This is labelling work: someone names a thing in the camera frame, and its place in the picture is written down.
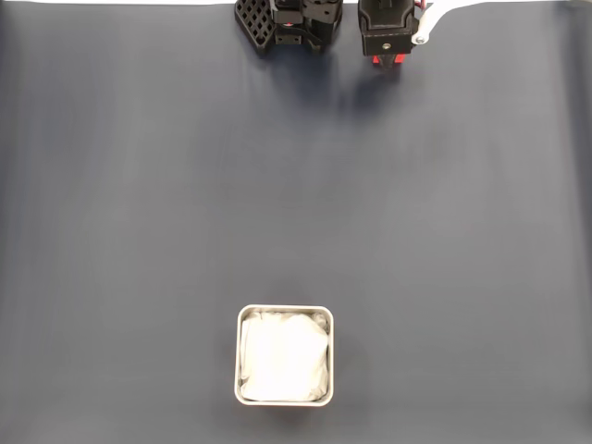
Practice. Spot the red cube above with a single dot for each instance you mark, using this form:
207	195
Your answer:
400	58

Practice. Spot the beige square box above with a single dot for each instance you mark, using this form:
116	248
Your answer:
238	356

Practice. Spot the dark blue table mat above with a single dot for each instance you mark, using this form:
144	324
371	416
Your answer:
139	208

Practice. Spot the white crumpled tissue paper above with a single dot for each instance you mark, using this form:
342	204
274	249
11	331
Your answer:
284	356

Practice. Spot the white camera module mount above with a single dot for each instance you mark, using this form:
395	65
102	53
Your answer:
427	20

